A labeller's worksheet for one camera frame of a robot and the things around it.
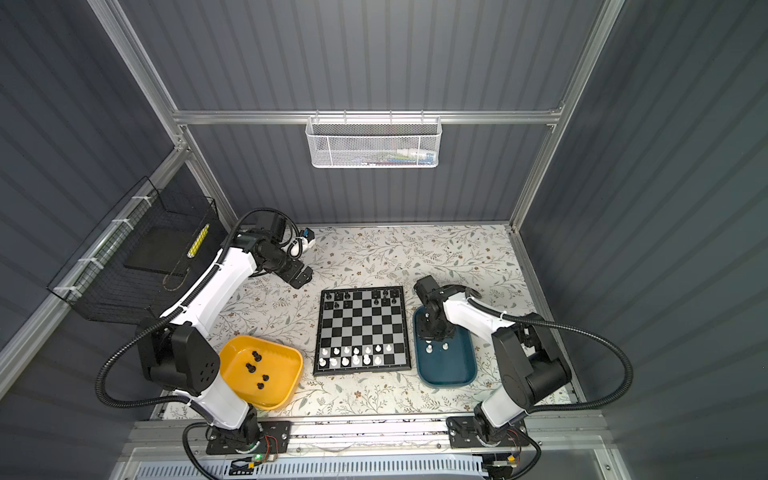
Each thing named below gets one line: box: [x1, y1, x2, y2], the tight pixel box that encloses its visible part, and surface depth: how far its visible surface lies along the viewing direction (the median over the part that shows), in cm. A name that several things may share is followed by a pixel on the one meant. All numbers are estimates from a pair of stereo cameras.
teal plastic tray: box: [412, 307, 477, 388], surface depth 88 cm
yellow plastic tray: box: [219, 335, 304, 411], surface depth 86 cm
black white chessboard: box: [313, 286, 412, 375], surface depth 93 cm
